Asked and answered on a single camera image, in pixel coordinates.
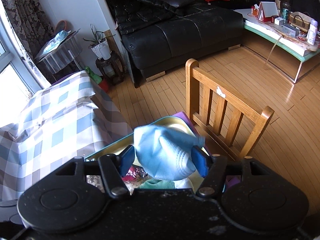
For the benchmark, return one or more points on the patterned curtain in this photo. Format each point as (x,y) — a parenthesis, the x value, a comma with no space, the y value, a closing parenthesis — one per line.
(30,24)

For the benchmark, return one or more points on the light blue face mask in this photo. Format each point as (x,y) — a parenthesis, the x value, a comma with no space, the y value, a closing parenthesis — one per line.
(164,152)

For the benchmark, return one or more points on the wooden chair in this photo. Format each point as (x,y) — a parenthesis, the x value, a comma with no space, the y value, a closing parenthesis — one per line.
(219,110)

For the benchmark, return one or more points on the blue plastic bag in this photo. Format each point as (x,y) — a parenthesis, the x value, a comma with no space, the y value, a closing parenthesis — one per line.
(55,42)

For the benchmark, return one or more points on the dark round plant stand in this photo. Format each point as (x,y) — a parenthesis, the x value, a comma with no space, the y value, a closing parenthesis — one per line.
(113,70)

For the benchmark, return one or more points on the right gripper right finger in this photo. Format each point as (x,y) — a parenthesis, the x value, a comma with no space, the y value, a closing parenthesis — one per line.
(212,168)

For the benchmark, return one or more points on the green glass coffee table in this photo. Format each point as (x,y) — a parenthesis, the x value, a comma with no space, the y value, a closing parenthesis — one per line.
(293,58)

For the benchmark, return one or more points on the gold metal tin tray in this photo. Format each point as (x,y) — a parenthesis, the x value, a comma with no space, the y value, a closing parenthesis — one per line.
(167,154)

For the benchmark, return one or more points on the black leather sofa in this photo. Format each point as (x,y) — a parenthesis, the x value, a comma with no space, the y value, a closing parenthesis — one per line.
(162,34)

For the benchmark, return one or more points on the floral beige sachet pouch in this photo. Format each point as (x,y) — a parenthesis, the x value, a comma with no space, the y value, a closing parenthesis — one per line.
(135,174)

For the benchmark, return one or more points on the woven basket bag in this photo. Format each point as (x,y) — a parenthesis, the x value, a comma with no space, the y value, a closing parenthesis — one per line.
(300,20)

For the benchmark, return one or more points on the checkered sofa cover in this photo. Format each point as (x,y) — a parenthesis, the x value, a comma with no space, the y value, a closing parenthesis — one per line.
(73,118)

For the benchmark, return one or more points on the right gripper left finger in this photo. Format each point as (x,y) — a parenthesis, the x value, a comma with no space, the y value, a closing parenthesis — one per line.
(113,168)

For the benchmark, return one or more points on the red white house box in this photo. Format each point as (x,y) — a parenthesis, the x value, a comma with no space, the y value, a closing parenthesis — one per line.
(265,11)

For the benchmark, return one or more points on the round side table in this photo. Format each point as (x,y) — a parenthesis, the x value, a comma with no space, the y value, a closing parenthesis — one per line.
(63,55)

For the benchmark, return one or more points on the potted plant white pot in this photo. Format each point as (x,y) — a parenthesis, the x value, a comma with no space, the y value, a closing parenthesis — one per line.
(99,44)

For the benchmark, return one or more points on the white lotion bottle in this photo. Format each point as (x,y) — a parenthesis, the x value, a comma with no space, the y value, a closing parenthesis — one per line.
(312,32)

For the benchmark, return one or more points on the purple mat under tin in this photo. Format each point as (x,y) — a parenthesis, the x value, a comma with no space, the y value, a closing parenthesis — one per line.
(185,118)

